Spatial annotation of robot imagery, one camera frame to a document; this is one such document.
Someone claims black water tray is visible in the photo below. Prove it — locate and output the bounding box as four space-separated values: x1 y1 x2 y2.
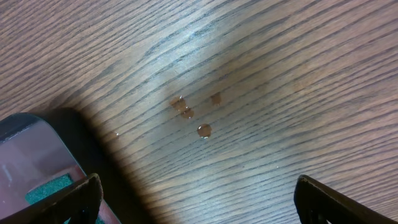
1 113 121 223

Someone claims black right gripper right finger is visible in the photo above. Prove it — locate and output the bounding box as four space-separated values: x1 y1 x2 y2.
294 175 397 224

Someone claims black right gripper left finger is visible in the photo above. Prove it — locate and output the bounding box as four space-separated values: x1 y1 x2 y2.
1 173 103 224

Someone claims green scrub sponge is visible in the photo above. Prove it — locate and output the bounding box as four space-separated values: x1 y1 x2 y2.
26 174 100 223

